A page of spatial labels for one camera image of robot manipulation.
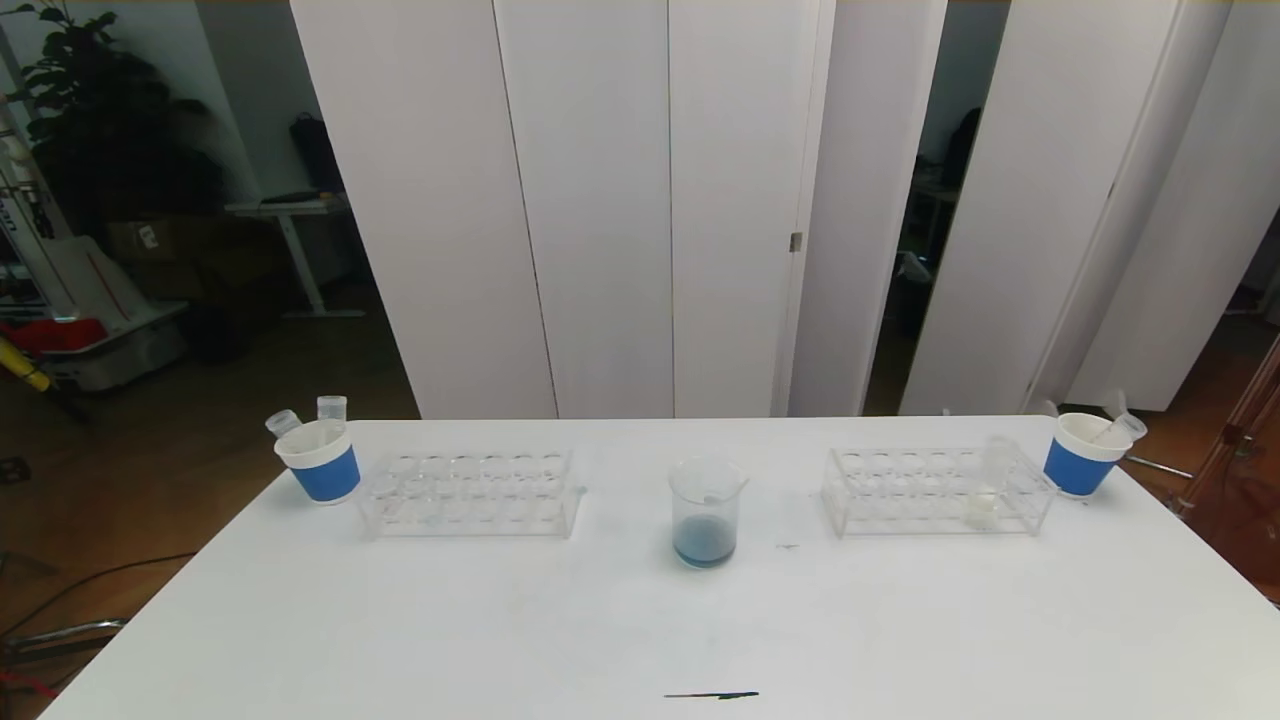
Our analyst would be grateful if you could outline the clear glass beaker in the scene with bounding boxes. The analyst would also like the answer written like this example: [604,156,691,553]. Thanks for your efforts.
[668,456,750,571]

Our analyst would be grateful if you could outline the dark green potted plant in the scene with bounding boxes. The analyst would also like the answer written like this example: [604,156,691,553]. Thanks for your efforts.
[0,0,226,236]

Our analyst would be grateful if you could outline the white partition panel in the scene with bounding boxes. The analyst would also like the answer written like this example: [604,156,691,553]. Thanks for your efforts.
[898,0,1186,416]
[788,0,949,417]
[1060,0,1280,413]

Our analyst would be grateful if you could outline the black floor cable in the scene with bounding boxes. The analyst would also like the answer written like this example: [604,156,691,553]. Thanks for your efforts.
[0,550,196,636]

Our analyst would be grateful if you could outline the yellow tool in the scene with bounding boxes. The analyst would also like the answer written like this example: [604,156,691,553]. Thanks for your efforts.
[0,333,53,393]

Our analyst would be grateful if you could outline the black backpack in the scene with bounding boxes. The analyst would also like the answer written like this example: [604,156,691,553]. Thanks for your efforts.
[290,112,346,196]

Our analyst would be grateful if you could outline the clear acrylic test tube rack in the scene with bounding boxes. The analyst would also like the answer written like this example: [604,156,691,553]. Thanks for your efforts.
[822,443,1059,538]
[355,447,586,539]

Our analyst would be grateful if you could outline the grey metal bar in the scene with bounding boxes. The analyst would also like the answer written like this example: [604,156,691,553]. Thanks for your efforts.
[0,618,129,661]

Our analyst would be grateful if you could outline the white three-panel folding screen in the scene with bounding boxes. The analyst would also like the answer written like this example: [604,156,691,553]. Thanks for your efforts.
[290,0,836,419]

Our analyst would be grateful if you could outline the cardboard box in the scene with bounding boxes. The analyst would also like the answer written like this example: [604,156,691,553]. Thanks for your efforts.
[105,213,201,263]

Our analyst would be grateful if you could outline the test tube with yellow pigment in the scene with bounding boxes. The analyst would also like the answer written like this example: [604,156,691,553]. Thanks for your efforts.
[965,433,1019,529]

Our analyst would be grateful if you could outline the white leaning board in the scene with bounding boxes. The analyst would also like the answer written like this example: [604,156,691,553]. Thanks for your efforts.
[40,232,136,326]

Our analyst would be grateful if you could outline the white standing desk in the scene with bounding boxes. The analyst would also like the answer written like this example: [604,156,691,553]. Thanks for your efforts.
[225,195,366,321]

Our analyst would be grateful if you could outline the brown wooden stand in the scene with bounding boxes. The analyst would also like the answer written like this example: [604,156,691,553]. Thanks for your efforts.
[1175,335,1280,601]

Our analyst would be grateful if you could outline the white equipment base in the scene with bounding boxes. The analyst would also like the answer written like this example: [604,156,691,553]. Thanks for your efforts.
[40,298,191,391]

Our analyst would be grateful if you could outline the white paper cup blue sleeve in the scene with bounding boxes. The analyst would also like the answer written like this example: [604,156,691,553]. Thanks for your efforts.
[275,418,363,505]
[1042,411,1134,498]

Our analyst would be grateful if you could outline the white partition foot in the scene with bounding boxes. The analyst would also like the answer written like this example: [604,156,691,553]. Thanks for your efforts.
[1040,388,1133,423]

